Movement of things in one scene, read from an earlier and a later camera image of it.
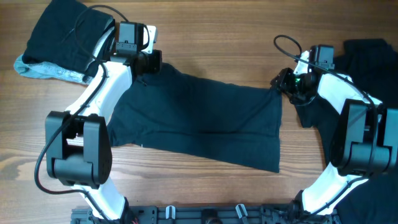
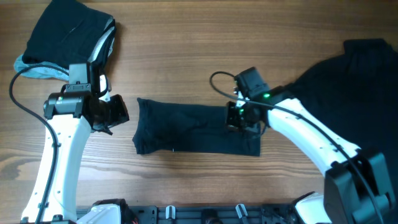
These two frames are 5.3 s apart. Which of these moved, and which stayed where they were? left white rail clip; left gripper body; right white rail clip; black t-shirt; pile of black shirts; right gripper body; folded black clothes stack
Moved: right gripper body; left gripper body; black t-shirt
Stayed: left white rail clip; folded black clothes stack; pile of black shirts; right white rail clip
